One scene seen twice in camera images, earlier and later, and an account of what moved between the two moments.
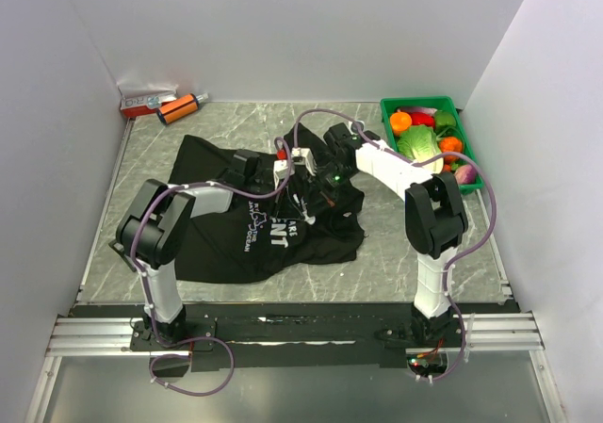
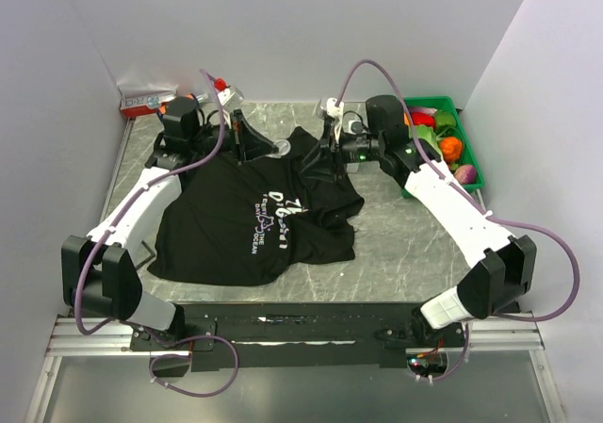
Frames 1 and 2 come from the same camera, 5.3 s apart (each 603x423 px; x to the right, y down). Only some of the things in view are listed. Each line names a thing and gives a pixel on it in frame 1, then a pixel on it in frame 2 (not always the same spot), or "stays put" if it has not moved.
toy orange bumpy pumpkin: (450, 144) stays put
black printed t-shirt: (297, 207) stays put
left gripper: (275, 186) -> (246, 142)
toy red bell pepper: (422, 118) stays put
